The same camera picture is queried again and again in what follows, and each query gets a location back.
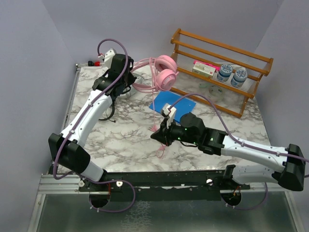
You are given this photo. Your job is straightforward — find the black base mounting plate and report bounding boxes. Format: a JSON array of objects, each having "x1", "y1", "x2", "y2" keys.
[{"x1": 79, "y1": 170, "x2": 250, "y2": 202}]

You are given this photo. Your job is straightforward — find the blue white jar left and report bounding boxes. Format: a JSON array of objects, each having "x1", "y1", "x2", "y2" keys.
[{"x1": 217, "y1": 64, "x2": 233, "y2": 82}]

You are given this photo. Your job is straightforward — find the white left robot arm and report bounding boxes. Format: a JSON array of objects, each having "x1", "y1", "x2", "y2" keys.
[{"x1": 48, "y1": 54, "x2": 136, "y2": 191}]

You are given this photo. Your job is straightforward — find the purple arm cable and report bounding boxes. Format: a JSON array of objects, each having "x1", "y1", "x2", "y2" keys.
[
  {"x1": 169, "y1": 93, "x2": 309, "y2": 211},
  {"x1": 52, "y1": 38, "x2": 137, "y2": 213}
]

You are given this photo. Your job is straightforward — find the blue white jar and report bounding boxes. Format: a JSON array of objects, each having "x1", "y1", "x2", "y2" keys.
[
  {"x1": 217, "y1": 64, "x2": 233, "y2": 82},
  {"x1": 231, "y1": 68, "x2": 248, "y2": 87}
]

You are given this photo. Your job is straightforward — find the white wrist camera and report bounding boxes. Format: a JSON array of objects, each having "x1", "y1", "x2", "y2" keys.
[
  {"x1": 161, "y1": 103, "x2": 176, "y2": 129},
  {"x1": 98, "y1": 48, "x2": 117, "y2": 68}
]

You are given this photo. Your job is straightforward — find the white green cardboard box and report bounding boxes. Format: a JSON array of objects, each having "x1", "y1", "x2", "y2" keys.
[{"x1": 192, "y1": 61, "x2": 216, "y2": 78}]

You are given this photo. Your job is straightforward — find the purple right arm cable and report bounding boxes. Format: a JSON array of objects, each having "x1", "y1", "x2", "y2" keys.
[{"x1": 169, "y1": 93, "x2": 309, "y2": 211}]

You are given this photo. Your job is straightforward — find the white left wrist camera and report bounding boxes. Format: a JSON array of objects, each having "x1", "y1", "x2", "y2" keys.
[{"x1": 98, "y1": 48, "x2": 117, "y2": 68}]

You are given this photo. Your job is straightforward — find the pink headphones with cable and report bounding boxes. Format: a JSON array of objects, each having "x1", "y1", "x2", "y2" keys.
[{"x1": 130, "y1": 54, "x2": 180, "y2": 160}]

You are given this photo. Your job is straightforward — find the blue white jar right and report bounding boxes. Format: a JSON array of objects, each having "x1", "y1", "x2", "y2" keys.
[{"x1": 231, "y1": 68, "x2": 248, "y2": 87}]

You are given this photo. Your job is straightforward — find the blue plastic board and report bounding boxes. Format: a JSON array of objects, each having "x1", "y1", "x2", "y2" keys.
[{"x1": 149, "y1": 91, "x2": 196, "y2": 123}]

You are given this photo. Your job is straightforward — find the clear tape roll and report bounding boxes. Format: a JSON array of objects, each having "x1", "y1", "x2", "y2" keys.
[{"x1": 208, "y1": 85, "x2": 224, "y2": 102}]

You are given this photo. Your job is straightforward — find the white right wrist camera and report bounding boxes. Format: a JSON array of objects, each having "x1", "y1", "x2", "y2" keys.
[{"x1": 161, "y1": 103, "x2": 176, "y2": 129}]

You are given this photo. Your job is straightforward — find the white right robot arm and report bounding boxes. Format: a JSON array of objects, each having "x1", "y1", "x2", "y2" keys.
[{"x1": 151, "y1": 113, "x2": 306, "y2": 191}]

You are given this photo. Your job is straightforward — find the black headphones with cable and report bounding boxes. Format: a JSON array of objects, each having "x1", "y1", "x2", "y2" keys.
[{"x1": 99, "y1": 103, "x2": 116, "y2": 123}]

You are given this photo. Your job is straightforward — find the wooden two-tier rack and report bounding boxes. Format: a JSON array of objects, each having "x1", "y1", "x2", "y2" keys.
[{"x1": 170, "y1": 29, "x2": 274, "y2": 118}]

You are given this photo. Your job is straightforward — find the red black emergency button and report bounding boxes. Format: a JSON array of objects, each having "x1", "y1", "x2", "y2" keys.
[{"x1": 87, "y1": 60, "x2": 100, "y2": 67}]

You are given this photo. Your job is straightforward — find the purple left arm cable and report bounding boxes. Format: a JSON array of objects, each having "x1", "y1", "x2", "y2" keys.
[{"x1": 52, "y1": 38, "x2": 137, "y2": 213}]

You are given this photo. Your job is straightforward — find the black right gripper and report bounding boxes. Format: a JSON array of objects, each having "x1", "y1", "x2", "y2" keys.
[{"x1": 151, "y1": 116, "x2": 199, "y2": 147}]

